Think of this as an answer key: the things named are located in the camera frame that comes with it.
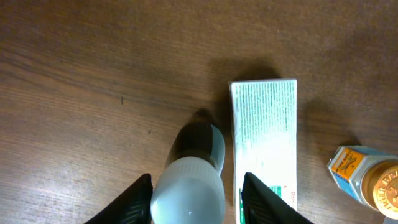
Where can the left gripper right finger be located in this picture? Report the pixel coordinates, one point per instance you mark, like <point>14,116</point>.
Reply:
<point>262,206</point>

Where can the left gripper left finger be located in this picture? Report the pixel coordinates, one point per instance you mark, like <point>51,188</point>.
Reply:
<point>131,207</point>

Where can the dark syrup bottle white cap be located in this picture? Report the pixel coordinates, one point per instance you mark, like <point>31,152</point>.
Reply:
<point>190,189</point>

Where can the white green Panadol box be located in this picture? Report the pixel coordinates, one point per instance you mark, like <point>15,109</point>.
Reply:
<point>264,114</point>

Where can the small jar gold lid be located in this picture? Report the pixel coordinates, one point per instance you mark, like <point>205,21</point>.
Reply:
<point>368,175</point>

